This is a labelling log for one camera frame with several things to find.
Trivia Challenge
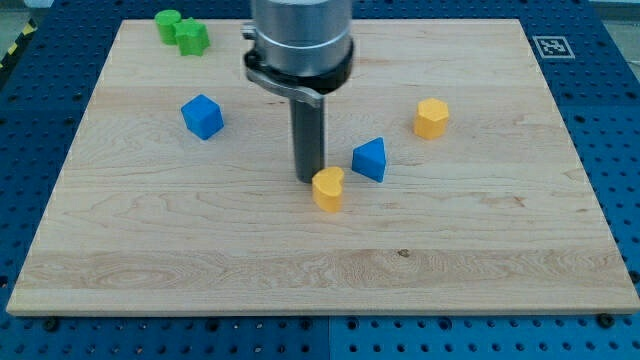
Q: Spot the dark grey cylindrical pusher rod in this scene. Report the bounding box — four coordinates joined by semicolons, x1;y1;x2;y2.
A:
290;100;325;183

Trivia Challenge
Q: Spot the yellow heart block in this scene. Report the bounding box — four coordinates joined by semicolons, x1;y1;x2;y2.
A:
312;166;344;213

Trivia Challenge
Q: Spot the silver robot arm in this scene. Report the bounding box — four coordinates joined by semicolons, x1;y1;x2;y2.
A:
241;0;355;183

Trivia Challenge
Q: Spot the blue triangle block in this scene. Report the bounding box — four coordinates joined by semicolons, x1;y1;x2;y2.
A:
351;137;387;183

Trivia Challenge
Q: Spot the blue cube block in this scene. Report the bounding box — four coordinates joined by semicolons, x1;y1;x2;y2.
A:
181;94;224;140

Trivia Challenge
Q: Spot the yellow hexagon block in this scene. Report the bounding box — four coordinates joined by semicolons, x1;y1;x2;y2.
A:
413;98;449;140

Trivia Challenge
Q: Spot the green star block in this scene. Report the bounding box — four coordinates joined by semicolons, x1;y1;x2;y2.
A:
173;18;210;56

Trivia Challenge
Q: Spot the wooden board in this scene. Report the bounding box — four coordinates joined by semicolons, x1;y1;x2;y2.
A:
7;19;639;317

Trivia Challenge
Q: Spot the green cylinder block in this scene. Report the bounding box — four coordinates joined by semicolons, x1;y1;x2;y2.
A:
154;9;182;45

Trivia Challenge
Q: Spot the white fiducial marker tag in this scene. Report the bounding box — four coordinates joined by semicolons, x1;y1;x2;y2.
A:
533;35;575;59

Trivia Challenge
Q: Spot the black screw bolt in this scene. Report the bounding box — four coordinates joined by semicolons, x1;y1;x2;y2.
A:
596;313;616;329

